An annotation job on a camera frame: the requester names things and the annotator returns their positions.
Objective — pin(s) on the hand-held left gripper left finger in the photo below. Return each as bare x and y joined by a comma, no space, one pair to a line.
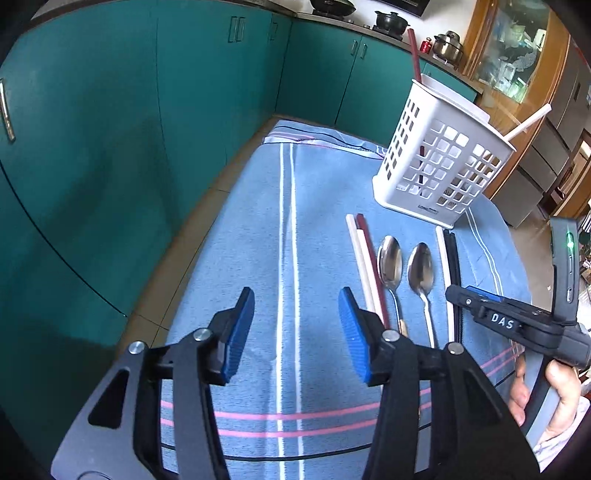
240,341

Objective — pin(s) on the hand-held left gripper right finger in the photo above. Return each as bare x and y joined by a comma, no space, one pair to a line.
353,337

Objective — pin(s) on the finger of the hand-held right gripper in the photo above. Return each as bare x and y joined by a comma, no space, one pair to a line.
482,293
498,321

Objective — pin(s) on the black chopstick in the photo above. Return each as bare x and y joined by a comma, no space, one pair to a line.
455,267

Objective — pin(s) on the dark red chopstick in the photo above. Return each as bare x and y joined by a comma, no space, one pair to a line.
371,263
415,55

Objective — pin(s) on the white plastic utensil basket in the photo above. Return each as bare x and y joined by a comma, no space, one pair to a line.
443,157

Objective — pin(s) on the person's right hand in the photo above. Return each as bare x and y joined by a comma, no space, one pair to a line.
564,385

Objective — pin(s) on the blue striped towel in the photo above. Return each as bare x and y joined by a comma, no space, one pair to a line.
314,258

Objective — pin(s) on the person's light clothing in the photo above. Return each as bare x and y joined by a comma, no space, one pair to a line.
568,438

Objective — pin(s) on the silver refrigerator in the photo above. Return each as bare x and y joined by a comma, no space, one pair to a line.
563,115

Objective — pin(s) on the teal base cabinet under sink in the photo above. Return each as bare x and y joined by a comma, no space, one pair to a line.
115,161

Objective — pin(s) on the wooden framed glass door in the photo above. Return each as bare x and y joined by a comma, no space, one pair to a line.
521,55

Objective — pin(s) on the stainless steel pot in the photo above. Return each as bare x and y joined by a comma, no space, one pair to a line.
448,46

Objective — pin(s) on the red canister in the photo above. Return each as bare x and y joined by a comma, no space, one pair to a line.
425,47

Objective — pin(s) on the teal base cabinet under stove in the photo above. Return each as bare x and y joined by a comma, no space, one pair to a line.
323,78

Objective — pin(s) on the dark kitchen countertop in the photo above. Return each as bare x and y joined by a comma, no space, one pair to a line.
392,40

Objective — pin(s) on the black cooking pot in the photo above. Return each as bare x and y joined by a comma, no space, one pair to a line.
391,22

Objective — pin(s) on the black range hood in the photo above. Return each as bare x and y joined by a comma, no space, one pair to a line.
411,5

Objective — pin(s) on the black wok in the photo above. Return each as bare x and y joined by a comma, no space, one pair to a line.
332,7

